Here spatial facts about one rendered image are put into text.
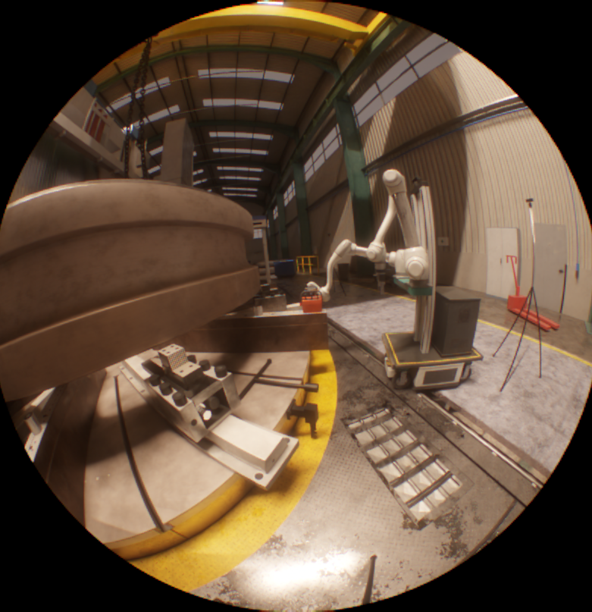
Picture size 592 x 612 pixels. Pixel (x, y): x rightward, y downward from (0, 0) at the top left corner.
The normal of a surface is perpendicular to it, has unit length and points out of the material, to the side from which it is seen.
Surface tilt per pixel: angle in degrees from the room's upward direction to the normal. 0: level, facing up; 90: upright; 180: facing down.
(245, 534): 0
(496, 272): 90
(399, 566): 0
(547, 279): 90
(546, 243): 90
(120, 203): 90
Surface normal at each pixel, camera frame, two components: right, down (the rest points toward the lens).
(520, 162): -0.96, 0.15
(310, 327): -0.08, 0.26
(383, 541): -0.10, -0.96
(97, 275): 0.82, 0.07
